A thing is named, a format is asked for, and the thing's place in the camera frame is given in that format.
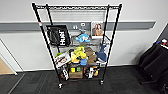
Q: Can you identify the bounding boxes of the yellow plush toy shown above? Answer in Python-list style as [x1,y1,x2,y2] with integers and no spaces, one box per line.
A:
[70,45,87,65]

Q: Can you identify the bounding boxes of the small light blue plush toy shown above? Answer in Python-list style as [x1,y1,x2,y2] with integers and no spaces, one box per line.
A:
[75,33,92,44]

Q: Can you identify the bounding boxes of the blue cup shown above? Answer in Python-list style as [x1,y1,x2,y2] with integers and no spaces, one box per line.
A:
[80,58,89,67]

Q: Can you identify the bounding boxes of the blue shark plush toy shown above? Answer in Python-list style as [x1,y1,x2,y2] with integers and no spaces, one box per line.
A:
[94,44,109,64]

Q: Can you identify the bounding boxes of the white box with portrait photo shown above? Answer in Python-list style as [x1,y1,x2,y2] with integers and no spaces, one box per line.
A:
[90,21,105,40]

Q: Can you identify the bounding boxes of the yellow and green blocks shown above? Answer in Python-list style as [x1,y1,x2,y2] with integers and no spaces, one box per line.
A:
[69,66,83,74]

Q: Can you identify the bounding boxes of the white red printed box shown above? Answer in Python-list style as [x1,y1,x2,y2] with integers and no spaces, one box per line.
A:
[54,51,72,70]

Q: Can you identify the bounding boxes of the white orange goods packs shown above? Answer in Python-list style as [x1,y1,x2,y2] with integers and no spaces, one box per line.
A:
[84,64,101,80]

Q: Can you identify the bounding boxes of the black bag with white print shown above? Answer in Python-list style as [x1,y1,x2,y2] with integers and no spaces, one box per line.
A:
[45,24,72,48]

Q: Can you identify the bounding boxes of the brown cardboard box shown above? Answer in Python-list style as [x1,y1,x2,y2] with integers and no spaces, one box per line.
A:
[68,68,84,80]

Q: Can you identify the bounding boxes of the black white printed pack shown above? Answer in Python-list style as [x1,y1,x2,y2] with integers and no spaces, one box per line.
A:
[60,65,70,81]

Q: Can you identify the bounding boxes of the black wire shelf rack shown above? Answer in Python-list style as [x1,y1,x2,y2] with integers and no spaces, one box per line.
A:
[31,2,123,90]

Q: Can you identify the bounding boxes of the long grey wall band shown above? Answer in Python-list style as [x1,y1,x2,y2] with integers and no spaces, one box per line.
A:
[0,21,157,33]

